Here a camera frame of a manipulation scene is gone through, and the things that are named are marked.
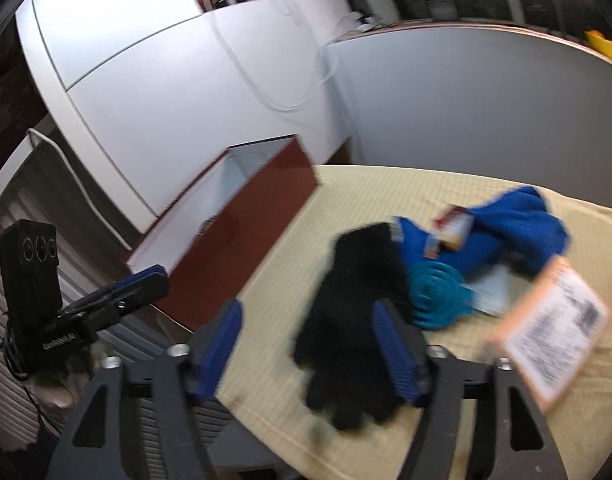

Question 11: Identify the teal collapsible silicone funnel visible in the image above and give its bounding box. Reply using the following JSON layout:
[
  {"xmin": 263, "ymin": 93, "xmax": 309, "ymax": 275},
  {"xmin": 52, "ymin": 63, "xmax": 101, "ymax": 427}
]
[{"xmin": 407, "ymin": 260, "xmax": 475, "ymax": 330}]

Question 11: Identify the black glove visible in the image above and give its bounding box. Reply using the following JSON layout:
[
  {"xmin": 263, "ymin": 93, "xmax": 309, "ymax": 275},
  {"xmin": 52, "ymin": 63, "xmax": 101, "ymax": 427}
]
[{"xmin": 293, "ymin": 222, "xmax": 411, "ymax": 432}]

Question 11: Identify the white plastic pouch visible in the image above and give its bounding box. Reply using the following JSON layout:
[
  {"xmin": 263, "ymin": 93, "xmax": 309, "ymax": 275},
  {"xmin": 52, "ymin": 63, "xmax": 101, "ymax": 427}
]
[{"xmin": 466, "ymin": 263, "xmax": 510, "ymax": 318}]

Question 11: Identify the red white snack packet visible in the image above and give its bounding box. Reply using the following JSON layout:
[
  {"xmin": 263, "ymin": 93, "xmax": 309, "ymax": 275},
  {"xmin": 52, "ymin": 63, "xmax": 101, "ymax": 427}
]
[{"xmin": 433, "ymin": 206, "xmax": 474, "ymax": 250}]

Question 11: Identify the orange bordered paper card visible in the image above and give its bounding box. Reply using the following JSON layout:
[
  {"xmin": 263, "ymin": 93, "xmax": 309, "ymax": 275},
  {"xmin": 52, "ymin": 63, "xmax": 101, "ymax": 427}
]
[{"xmin": 486, "ymin": 256, "xmax": 610, "ymax": 412}]

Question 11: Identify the blue knitted cloth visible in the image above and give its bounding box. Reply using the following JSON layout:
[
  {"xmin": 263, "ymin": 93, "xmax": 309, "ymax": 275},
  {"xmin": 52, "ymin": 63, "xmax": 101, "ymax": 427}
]
[{"xmin": 392, "ymin": 185, "xmax": 572, "ymax": 281}]

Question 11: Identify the red cardboard box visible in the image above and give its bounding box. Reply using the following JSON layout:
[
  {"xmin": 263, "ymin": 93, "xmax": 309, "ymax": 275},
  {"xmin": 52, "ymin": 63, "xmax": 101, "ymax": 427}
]
[{"xmin": 126, "ymin": 136, "xmax": 318, "ymax": 330}]

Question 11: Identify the yellow striped tablecloth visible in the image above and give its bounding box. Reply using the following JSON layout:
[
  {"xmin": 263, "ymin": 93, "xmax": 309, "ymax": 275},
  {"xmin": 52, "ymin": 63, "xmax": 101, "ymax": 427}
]
[{"xmin": 215, "ymin": 162, "xmax": 612, "ymax": 480}]

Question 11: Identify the white cabinet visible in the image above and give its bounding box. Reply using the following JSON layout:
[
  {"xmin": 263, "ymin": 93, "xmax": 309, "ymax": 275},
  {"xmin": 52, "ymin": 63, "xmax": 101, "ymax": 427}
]
[{"xmin": 16, "ymin": 0, "xmax": 352, "ymax": 231}]

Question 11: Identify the grey partition panel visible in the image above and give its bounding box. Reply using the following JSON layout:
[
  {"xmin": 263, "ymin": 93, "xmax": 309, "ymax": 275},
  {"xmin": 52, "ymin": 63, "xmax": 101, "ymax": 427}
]
[{"xmin": 328, "ymin": 25, "xmax": 612, "ymax": 207}]

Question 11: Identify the yellow object on sill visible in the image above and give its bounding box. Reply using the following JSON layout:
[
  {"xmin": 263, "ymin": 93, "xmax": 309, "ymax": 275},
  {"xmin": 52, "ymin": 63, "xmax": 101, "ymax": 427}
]
[{"xmin": 585, "ymin": 29, "xmax": 612, "ymax": 61}]

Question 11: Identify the black camera box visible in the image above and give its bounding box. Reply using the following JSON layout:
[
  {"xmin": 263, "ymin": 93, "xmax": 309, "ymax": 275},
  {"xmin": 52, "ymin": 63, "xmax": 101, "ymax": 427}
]
[{"xmin": 0, "ymin": 219, "xmax": 62, "ymax": 326}]

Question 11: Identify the white cable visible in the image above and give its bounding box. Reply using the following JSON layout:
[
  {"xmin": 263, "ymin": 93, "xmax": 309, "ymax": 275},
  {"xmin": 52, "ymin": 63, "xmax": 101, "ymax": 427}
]
[{"xmin": 207, "ymin": 6, "xmax": 340, "ymax": 113}]

